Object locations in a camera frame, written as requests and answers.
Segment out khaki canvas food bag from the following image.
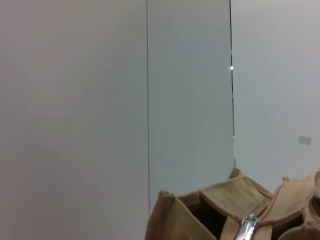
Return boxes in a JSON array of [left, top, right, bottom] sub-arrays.
[[144, 167, 320, 240]]

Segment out silver metal zipper pull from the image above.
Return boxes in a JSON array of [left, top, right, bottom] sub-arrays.
[[234, 213, 260, 240]]

